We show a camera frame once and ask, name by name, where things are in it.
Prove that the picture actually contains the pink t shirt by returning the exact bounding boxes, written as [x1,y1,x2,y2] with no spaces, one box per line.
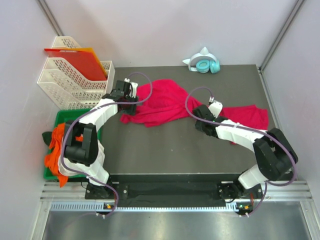
[120,79,190,128]
[220,104,269,130]

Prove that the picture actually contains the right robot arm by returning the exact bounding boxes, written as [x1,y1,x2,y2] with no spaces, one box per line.
[192,105,299,198]

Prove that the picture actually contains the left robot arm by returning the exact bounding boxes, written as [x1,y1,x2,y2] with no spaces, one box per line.
[58,78,139,199]

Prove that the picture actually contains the folded pink t shirt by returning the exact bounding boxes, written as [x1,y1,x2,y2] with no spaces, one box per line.
[220,104,269,130]

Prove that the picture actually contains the teal cat ear headphones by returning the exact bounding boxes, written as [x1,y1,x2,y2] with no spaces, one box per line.
[182,47,221,74]

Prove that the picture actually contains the red orange folder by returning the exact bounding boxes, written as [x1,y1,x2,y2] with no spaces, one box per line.
[44,47,108,81]

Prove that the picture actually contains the white file organizer rack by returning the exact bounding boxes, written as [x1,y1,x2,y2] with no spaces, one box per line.
[36,36,116,111]

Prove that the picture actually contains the green plastic bin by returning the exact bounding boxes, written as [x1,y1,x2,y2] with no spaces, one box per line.
[43,109,89,181]

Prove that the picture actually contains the white t shirt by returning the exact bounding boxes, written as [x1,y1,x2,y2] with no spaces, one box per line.
[58,140,110,179]

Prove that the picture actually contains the dark green cloth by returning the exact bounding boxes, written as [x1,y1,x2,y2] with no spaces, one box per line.
[42,131,53,147]

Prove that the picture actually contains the orange t shirt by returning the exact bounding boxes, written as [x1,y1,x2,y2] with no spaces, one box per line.
[44,123,69,188]

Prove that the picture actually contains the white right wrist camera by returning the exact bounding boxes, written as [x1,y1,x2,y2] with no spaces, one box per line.
[208,100,223,118]

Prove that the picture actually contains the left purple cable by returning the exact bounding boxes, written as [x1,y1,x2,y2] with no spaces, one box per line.
[59,71,154,217]

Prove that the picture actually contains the purple cable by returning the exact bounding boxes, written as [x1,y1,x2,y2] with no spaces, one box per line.
[59,71,154,217]
[184,86,298,218]

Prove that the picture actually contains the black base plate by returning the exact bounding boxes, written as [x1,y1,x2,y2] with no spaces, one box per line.
[84,181,265,208]

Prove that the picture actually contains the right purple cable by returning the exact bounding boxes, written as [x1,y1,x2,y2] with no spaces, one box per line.
[184,86,298,218]

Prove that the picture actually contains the grey cable duct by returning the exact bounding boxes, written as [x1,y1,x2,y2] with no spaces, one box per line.
[50,201,249,213]

